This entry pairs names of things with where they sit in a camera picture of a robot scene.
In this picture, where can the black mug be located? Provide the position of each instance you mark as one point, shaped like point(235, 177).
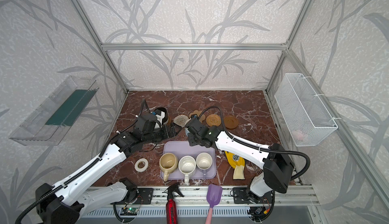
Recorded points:
point(166, 116)

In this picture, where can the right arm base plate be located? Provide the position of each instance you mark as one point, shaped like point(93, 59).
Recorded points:
point(243, 196)

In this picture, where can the white tape roll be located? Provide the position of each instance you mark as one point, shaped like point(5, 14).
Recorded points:
point(141, 165)

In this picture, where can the white wire mesh basket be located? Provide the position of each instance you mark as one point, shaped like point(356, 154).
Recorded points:
point(307, 118)

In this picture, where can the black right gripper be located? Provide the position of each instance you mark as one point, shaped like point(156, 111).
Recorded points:
point(191, 128)

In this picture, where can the lilac mug white inside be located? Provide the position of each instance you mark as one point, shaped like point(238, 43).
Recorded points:
point(204, 162)

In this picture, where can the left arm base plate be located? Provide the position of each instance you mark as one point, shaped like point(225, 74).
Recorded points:
point(140, 196)

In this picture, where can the purple plastic scoop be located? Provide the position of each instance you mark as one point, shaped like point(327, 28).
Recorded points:
point(213, 197)

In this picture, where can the large round wooden coaster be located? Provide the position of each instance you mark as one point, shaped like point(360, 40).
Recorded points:
point(231, 122)

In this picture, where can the cork flower-shaped coaster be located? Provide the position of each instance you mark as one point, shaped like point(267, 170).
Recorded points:
point(197, 114)

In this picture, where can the woven rattan round coaster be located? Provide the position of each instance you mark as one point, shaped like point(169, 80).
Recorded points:
point(213, 120)

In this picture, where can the red spray bottle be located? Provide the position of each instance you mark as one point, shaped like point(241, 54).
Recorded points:
point(171, 210)

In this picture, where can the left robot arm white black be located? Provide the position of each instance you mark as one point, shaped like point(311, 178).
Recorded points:
point(64, 203)

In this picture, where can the lilac plastic tray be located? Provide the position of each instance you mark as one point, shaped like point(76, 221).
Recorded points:
point(181, 149)

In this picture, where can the clear plastic wall shelf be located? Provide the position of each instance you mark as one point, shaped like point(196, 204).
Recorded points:
point(52, 120)

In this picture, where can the beige mug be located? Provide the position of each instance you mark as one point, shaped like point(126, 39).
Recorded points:
point(168, 164)

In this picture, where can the yellow black work glove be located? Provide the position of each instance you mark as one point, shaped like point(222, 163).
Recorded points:
point(237, 163)

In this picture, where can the colourful woven round coaster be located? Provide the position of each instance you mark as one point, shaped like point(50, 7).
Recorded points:
point(181, 120)

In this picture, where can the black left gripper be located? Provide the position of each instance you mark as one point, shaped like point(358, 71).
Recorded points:
point(167, 131)

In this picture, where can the green circuit board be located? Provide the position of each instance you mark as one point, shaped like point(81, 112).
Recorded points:
point(129, 211)

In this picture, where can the light blue mug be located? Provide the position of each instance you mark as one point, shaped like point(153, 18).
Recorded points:
point(186, 131)

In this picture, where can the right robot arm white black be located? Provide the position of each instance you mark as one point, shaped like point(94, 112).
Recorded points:
point(279, 166)

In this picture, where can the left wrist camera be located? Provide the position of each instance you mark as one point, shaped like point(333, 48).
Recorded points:
point(160, 117)

